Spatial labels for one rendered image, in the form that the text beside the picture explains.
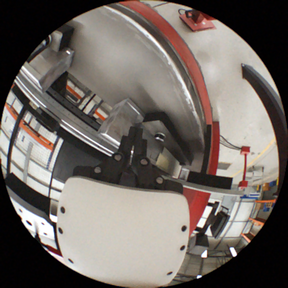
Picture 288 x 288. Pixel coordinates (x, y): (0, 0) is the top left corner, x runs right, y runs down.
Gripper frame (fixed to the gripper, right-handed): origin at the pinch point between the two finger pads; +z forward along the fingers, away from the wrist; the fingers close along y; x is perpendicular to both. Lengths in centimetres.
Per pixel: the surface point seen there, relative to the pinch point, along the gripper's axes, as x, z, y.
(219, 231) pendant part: -74, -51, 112
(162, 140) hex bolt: -5.4, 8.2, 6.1
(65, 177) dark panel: -51, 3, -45
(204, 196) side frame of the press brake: -71, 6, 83
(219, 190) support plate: -3.7, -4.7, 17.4
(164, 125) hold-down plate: -1.7, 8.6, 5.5
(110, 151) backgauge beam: -29.3, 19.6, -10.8
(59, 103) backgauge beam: -4.3, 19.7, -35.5
